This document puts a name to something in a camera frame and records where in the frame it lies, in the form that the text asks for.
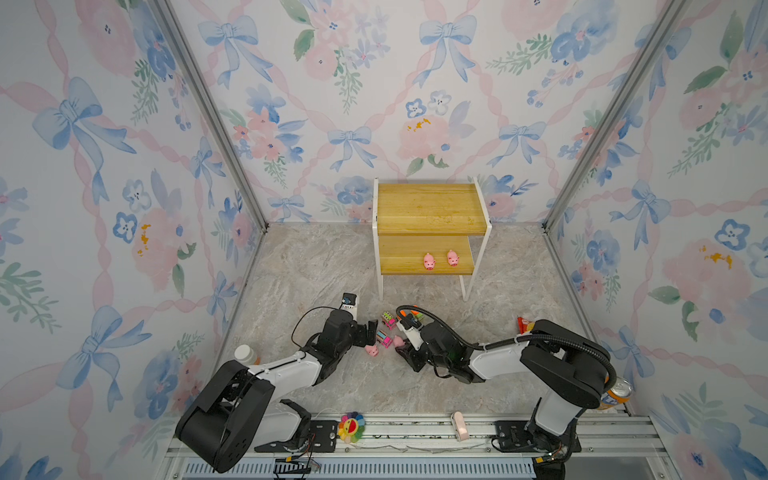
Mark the pink eraser block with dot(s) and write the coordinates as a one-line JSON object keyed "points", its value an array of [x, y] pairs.
{"points": [[460, 427]]}

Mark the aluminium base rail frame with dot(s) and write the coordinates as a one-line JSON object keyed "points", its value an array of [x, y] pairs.
{"points": [[610, 445]]}

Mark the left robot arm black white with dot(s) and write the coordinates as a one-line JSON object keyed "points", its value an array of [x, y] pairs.
{"points": [[243, 408]]}

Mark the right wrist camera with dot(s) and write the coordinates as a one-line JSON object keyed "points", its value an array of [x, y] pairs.
{"points": [[410, 326]]}

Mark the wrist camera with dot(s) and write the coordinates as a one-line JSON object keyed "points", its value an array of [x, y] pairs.
{"points": [[410, 326], [349, 304]]}

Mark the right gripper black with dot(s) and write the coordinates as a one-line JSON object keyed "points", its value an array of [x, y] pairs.
{"points": [[409, 354]]}

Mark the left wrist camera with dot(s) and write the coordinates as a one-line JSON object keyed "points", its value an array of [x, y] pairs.
{"points": [[349, 304]]}

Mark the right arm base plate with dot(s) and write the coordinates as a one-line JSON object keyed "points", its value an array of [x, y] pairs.
{"points": [[514, 436]]}

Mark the rainbow flower plush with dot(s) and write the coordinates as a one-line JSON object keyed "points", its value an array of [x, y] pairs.
{"points": [[351, 427]]}

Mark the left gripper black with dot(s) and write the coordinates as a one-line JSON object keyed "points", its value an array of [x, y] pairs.
{"points": [[362, 339]]}

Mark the pink green toy truck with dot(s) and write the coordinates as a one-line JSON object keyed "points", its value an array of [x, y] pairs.
{"points": [[389, 320]]}

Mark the red snack bag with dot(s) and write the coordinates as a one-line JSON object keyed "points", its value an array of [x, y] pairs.
{"points": [[525, 325]]}

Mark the orange soda can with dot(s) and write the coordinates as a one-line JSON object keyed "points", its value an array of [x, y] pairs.
{"points": [[619, 394]]}

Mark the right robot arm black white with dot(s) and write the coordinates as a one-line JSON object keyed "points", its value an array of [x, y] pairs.
{"points": [[577, 371]]}

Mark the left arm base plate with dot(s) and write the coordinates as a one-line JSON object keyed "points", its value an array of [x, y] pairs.
{"points": [[318, 436]]}

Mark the white wood two-tier shelf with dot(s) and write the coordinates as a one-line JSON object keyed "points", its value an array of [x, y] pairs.
{"points": [[412, 219]]}

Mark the pink teal toy truck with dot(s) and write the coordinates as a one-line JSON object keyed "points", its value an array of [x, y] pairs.
{"points": [[384, 340]]}

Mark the white capped bottle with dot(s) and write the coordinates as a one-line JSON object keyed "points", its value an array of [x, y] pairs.
{"points": [[246, 355]]}

